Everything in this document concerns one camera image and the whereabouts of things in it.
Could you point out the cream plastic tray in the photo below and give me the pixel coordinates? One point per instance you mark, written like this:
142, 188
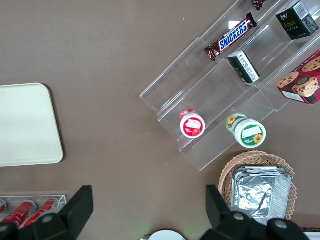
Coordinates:
27, 125

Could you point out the stacked foil trays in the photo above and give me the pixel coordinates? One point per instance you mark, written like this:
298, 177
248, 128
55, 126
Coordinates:
260, 195

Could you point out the tan wicker basket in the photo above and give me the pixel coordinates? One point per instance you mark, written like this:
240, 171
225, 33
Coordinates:
250, 158

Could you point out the small black box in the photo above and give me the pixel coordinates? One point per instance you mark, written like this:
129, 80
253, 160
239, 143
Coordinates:
296, 21
243, 67

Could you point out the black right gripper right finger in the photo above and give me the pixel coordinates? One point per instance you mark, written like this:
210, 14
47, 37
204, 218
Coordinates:
235, 227

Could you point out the red lidded cup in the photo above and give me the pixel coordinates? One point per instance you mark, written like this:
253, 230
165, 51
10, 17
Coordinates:
192, 125

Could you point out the clear acrylic bottle rack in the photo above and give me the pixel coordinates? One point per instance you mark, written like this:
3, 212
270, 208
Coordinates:
61, 200

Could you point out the clear acrylic stepped stand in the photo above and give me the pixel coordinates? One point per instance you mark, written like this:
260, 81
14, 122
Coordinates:
212, 95

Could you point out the green lidded cup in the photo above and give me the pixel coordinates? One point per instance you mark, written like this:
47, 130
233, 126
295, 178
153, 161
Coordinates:
250, 132

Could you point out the Snickers bar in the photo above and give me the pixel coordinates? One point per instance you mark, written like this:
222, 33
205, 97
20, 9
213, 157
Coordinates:
260, 3
231, 36

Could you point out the red cookie box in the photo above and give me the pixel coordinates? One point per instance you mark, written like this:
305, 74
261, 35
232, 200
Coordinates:
302, 80

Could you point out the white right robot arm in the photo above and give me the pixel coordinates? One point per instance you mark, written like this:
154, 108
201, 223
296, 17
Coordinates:
167, 235

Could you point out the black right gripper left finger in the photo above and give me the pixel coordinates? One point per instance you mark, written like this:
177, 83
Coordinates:
62, 225

